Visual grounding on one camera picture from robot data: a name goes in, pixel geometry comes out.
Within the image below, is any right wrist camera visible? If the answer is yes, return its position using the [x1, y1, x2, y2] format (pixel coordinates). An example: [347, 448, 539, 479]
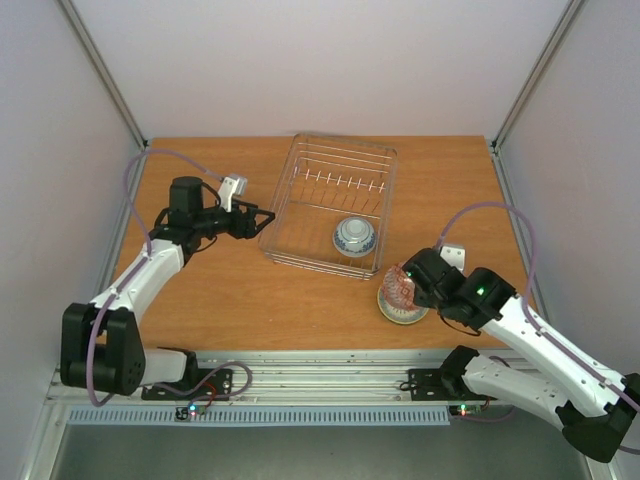
[439, 243, 466, 273]

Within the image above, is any left circuit board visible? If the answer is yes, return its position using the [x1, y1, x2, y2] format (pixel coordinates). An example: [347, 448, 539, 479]
[174, 405, 208, 422]

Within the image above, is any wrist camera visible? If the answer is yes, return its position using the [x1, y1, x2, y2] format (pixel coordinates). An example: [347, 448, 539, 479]
[439, 243, 466, 273]
[217, 174, 248, 212]

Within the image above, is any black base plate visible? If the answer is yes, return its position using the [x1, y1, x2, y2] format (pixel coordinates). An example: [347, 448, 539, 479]
[407, 368, 487, 401]
[141, 368, 234, 401]

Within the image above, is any right circuit board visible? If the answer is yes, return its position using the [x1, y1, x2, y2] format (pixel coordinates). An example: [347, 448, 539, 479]
[449, 403, 484, 417]

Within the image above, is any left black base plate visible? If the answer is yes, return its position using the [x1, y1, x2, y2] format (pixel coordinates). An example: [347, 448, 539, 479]
[141, 368, 234, 401]

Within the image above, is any blue floral bowl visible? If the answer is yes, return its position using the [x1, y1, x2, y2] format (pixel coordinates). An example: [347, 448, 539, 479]
[332, 216, 377, 258]

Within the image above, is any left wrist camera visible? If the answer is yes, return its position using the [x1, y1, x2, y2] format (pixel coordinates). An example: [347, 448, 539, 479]
[217, 174, 248, 212]

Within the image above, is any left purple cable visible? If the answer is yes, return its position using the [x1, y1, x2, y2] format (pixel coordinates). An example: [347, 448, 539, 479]
[88, 149, 253, 407]

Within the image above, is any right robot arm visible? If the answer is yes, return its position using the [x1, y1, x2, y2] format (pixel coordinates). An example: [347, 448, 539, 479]
[402, 248, 639, 463]

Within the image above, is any yellow sun bowl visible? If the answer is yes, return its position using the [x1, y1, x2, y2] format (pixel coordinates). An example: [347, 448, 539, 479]
[377, 288, 429, 326]

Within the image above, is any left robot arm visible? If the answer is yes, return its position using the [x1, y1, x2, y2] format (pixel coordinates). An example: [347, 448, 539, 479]
[59, 175, 275, 405]

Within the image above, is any red patterned bowl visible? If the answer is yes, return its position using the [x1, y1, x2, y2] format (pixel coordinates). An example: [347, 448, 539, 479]
[381, 264, 415, 310]

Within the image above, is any wire dish rack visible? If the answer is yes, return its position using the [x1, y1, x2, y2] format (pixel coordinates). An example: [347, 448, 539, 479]
[260, 133, 398, 280]

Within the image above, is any blue slotted cable duct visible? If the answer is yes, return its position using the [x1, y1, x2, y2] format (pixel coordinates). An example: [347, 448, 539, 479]
[67, 405, 450, 428]

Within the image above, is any circuit board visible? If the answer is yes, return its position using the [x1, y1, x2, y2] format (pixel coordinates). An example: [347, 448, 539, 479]
[174, 405, 208, 422]
[449, 403, 484, 417]

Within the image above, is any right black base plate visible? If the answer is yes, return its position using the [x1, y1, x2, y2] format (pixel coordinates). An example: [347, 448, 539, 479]
[407, 368, 487, 401]

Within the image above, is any aluminium rail frame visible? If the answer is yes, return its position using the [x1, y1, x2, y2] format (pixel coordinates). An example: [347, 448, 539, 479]
[19, 0, 640, 480]

